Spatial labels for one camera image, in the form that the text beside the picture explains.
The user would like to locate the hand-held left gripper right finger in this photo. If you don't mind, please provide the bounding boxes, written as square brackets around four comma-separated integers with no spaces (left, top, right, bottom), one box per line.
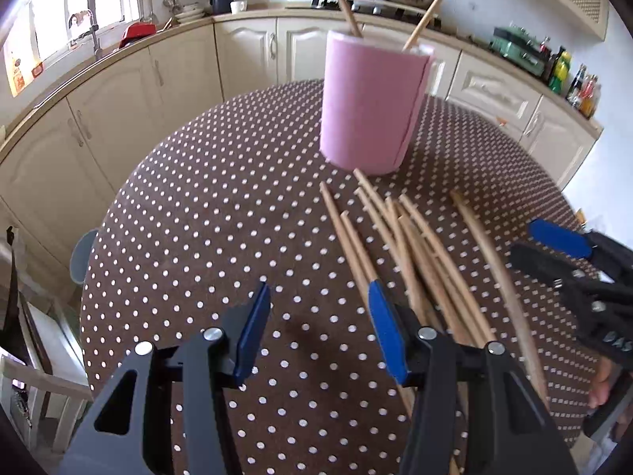
[367,280,579,475]

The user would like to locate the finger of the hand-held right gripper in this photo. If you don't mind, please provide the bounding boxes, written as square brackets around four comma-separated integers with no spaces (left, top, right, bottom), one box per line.
[508,242,616,304]
[527,218,633,283]

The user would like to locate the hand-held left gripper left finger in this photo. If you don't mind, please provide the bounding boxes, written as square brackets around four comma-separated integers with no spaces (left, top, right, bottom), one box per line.
[59,281,273,475]

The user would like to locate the pile of wooden chopsticks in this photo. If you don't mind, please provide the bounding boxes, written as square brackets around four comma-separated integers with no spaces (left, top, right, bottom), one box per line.
[319,168,551,475]

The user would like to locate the pink cup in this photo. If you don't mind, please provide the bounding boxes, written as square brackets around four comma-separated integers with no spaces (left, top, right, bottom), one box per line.
[319,28,437,176]

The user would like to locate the person's right hand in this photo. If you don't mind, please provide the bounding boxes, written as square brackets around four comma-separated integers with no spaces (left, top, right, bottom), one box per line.
[588,360,617,407]

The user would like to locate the brown polka-dot tablecloth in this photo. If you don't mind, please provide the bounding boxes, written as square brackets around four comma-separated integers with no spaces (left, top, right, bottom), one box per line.
[79,78,601,475]

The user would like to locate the orange liquid bottle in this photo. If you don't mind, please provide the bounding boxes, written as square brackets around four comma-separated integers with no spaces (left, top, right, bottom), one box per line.
[580,75,601,120]

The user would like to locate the dark sauce bottle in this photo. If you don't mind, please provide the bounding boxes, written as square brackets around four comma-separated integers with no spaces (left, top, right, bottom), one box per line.
[567,63,588,105]

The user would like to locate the green yellow bottle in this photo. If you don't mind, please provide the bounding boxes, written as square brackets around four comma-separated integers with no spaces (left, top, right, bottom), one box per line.
[549,49,573,95]

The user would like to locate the green countertop appliance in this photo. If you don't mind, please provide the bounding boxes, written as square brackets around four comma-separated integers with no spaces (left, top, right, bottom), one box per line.
[491,25,552,76]

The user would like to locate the white wooden chair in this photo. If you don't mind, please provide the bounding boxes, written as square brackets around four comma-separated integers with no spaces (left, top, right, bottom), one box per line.
[0,302,95,456]

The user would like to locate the cream kitchen base cabinets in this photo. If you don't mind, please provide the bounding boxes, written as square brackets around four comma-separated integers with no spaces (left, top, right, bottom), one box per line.
[0,15,604,268]

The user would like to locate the black gas stove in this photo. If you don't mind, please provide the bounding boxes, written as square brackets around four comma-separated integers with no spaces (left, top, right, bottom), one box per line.
[309,0,441,21]

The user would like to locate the beige kitchen countertop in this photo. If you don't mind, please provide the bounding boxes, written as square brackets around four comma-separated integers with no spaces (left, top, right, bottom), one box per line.
[0,2,605,159]

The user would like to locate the red plastic container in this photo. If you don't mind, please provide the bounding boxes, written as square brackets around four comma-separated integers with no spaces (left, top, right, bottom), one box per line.
[121,21,158,49]

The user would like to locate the stack of white plates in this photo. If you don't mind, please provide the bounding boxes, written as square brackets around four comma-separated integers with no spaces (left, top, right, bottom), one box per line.
[174,4,206,23]

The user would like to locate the metal kitchen faucet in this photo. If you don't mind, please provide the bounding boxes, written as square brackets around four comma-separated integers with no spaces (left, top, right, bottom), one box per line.
[68,10,104,59]

